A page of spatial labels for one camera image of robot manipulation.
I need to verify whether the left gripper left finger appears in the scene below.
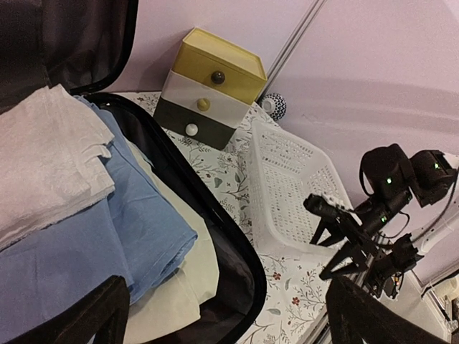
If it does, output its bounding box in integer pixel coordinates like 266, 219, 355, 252
1, 275, 130, 343

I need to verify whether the yellow and white storage box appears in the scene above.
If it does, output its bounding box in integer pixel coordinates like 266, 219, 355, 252
153, 27, 267, 150

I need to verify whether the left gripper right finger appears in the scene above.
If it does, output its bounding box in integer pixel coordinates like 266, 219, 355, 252
326, 277, 445, 344

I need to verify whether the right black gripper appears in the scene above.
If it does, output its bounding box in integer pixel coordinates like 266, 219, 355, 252
310, 193, 412, 281

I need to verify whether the white garment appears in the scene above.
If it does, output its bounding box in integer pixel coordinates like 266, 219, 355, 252
1, 85, 115, 249

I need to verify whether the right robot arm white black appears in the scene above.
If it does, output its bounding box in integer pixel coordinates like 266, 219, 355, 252
303, 143, 458, 297

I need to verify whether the right metal wall post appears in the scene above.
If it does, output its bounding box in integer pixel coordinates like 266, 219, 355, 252
262, 0, 326, 93

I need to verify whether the beige folded garment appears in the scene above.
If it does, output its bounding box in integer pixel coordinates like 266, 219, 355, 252
123, 142, 219, 343

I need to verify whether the light blue garment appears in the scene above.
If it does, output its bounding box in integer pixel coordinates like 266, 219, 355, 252
1, 105, 197, 343

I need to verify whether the floral white tablecloth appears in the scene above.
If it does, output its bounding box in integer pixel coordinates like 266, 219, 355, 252
113, 92, 349, 343

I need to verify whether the black white patterned cloth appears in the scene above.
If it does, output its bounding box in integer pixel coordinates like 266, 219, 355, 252
260, 92, 287, 122

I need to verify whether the white plastic mesh basket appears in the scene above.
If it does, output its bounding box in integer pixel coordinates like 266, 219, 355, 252
247, 120, 351, 256

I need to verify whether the pink and teal kids suitcase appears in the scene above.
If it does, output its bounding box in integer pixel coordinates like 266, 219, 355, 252
1, 1, 266, 343

